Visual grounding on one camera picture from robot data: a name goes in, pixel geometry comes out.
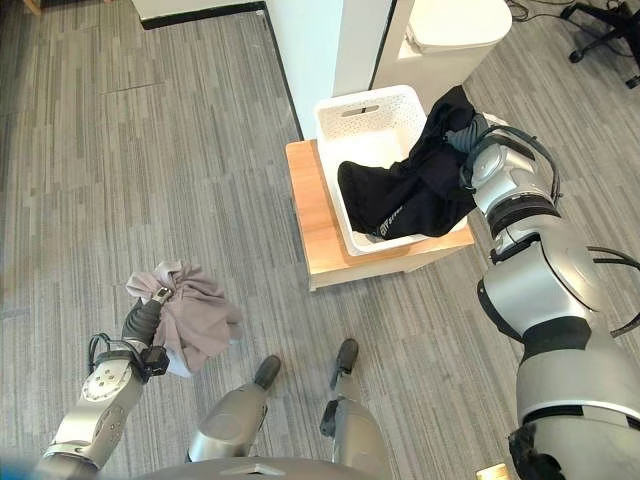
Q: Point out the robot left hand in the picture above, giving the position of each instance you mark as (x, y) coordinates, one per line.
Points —
(142, 322)

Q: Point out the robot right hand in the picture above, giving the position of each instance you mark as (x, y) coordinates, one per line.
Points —
(467, 136)

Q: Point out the grey-pink cloth bundle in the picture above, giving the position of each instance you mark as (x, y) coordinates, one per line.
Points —
(200, 310)

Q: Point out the black garment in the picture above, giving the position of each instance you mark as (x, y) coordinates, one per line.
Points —
(415, 190)

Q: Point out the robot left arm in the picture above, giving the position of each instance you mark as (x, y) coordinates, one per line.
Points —
(100, 400)

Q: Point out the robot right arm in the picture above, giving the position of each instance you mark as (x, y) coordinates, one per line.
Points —
(540, 280)

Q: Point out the white perforated laundry basket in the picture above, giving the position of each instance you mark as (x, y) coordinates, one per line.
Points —
(365, 125)

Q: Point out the grey garment in basket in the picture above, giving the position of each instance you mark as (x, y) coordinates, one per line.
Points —
(371, 238)

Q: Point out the white cabinet with rounded lid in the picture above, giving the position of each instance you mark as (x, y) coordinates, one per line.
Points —
(445, 35)

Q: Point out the low wooden stool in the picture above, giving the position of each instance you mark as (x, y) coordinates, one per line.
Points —
(320, 230)

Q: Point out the black office chair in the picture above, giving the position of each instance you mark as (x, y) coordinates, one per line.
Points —
(607, 25)

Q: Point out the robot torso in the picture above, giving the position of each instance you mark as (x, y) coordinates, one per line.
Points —
(260, 470)

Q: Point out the robot right leg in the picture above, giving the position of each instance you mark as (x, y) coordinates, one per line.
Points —
(352, 430)

